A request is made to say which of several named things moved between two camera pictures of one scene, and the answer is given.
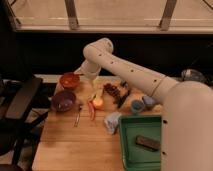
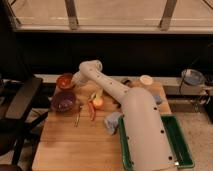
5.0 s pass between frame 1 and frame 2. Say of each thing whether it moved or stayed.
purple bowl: stayed
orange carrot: stayed
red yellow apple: stayed
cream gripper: moved
